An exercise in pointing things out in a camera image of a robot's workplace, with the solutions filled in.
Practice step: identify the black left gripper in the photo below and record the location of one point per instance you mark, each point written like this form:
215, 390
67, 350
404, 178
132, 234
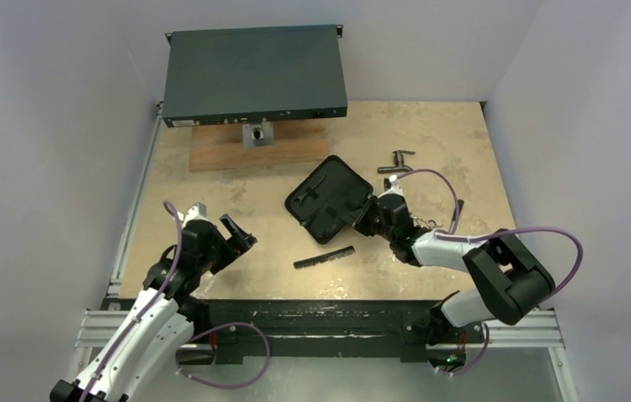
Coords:
228, 252

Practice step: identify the wooden board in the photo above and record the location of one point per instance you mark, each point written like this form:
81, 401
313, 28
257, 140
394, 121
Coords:
216, 148

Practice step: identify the grey metal bracket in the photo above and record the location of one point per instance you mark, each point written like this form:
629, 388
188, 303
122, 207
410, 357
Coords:
258, 134

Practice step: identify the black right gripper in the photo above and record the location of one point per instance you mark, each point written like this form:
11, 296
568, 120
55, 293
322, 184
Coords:
368, 213

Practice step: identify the black hair clip in case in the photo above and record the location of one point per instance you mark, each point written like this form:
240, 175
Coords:
311, 190

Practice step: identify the black hair comb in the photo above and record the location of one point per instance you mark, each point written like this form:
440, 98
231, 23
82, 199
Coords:
327, 257

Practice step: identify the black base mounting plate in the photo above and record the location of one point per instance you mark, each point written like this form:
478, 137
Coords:
326, 329

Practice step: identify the dark metal pipe fitting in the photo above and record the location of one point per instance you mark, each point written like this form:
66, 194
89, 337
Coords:
399, 165

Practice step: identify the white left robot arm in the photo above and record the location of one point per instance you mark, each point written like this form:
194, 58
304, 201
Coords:
164, 315

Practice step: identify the aluminium frame rail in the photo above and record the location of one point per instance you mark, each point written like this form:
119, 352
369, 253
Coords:
538, 330

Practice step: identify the black zippered tool case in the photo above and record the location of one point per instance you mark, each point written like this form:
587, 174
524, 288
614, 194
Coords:
325, 214

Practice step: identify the dark green rack device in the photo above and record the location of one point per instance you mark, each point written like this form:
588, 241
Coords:
251, 75

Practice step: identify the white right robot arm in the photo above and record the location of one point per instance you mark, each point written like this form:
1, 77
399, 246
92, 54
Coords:
509, 280

